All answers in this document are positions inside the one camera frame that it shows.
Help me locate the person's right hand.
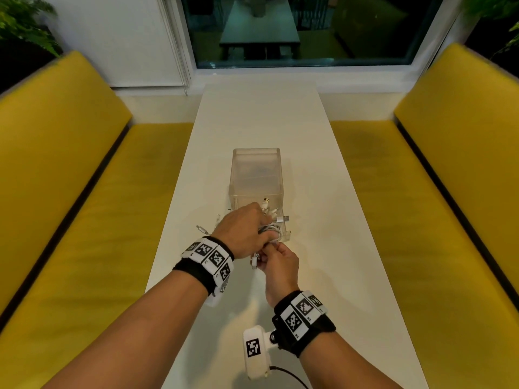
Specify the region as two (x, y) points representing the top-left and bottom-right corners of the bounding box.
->
(256, 242), (301, 308)

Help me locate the clear plastic drawer organizer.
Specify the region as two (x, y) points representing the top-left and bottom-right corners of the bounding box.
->
(228, 147), (292, 244)

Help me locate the person's left hand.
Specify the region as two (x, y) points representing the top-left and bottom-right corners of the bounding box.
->
(210, 202), (281, 260)

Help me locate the person's right forearm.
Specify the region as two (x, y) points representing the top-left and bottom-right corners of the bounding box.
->
(300, 332), (406, 389)

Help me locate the yellow bench seat cushion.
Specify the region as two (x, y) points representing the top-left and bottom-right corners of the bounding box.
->
(0, 122), (195, 389)
(330, 119), (519, 389)

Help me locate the yellow bench backrest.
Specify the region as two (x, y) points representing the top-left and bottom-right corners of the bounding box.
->
(0, 50), (132, 320)

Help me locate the dark glass window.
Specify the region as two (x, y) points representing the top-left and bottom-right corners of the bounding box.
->
(180, 0), (447, 69)

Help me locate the right yellow bench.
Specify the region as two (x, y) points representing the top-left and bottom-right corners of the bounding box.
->
(394, 43), (519, 308)

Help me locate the black wristband with marker tags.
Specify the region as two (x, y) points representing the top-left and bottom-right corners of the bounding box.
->
(172, 236), (235, 297)
(271, 290), (337, 358)

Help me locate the green leafy plant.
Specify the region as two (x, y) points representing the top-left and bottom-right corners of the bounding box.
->
(0, 0), (62, 57)
(462, 0), (519, 57)

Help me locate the person's left forearm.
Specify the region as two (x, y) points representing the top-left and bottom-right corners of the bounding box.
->
(42, 271), (210, 389)

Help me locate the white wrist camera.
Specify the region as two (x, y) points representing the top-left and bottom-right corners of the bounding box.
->
(204, 287), (228, 308)
(242, 326), (281, 380)

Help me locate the thin black camera cable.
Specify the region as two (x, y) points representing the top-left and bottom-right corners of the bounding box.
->
(269, 365), (311, 389)

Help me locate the tangle of white cables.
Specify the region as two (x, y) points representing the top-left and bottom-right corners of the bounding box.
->
(196, 198), (291, 270)

